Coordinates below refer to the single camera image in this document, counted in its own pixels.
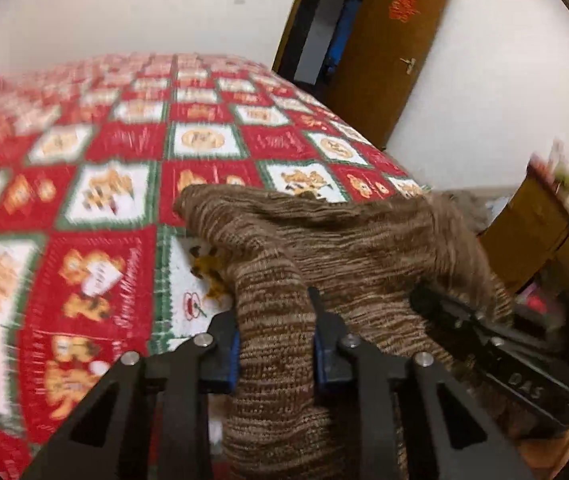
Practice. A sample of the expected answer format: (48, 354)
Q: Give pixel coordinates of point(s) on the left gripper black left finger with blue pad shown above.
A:
(147, 417)

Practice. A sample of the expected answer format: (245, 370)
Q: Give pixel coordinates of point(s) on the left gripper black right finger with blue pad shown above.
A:
(412, 416)

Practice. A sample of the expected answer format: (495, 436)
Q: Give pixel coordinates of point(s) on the brown knitted sweater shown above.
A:
(364, 259)

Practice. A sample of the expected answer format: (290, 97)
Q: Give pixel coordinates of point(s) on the brown wooden cabinet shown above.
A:
(529, 240)

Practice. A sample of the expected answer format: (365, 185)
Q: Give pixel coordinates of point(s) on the grey cloth on floor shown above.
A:
(474, 207)

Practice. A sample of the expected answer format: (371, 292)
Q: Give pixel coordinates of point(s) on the red patchwork bear bedspread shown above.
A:
(94, 260)

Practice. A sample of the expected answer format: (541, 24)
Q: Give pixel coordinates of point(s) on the brown wooden door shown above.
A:
(370, 87)

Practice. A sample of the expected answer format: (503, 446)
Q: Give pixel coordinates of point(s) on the red double happiness sticker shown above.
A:
(403, 10)

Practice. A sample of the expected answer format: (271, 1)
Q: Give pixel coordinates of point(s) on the metal door handle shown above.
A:
(410, 64)

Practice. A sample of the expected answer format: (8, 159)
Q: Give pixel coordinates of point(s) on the dark wooden door frame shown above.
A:
(314, 41)

